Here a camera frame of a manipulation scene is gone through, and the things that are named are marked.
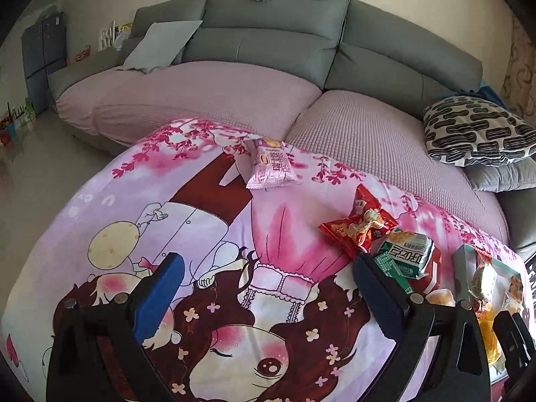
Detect blue cloth behind pillow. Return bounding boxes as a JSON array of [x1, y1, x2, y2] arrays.
[[477, 85, 508, 109]]

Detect red candy shaped snack packet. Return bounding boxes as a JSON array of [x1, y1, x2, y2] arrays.
[[318, 184, 398, 260]]

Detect black white patterned pillow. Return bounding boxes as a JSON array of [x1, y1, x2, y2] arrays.
[[423, 95, 535, 167]]

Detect books on sofa ledge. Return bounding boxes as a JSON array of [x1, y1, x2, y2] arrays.
[[95, 21, 133, 54]]

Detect green snack packet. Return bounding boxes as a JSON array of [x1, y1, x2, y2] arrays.
[[374, 252, 413, 295]]

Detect clear bag round bun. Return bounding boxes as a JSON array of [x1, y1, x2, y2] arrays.
[[470, 253, 498, 303]]

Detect dark red snack box packet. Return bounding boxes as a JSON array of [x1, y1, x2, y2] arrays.
[[408, 247, 442, 296]]

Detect grey pillow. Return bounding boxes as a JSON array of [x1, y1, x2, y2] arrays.
[[464, 157, 536, 193]]

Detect orange yellow cake packet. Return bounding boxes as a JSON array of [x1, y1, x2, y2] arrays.
[[476, 302, 501, 365]]

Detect teal cardboard tray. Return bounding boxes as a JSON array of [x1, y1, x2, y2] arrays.
[[453, 244, 528, 384]]

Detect toys on floor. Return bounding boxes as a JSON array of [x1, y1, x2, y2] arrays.
[[0, 97, 36, 147]]

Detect white green cracker packet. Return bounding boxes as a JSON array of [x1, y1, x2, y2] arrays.
[[378, 229, 435, 279]]

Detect tan red printed snack packet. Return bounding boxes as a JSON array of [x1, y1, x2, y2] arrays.
[[501, 276, 523, 315]]

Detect pink swiss roll packet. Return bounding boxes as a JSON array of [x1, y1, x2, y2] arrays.
[[246, 138, 302, 190]]

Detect dark cabinet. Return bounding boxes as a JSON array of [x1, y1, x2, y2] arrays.
[[21, 12, 67, 114]]

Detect pink sofa seat cover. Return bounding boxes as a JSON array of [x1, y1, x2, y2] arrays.
[[50, 61, 509, 242]]

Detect light grey cushion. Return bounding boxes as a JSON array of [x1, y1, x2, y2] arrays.
[[119, 20, 203, 74]]

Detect pale yellow cake piece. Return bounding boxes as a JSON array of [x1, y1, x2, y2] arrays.
[[425, 288, 456, 307]]

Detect patterned curtain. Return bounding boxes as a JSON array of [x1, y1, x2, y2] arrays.
[[500, 17, 536, 126]]

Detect pink cartoon print cloth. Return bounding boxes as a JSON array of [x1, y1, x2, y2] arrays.
[[1, 119, 522, 401]]

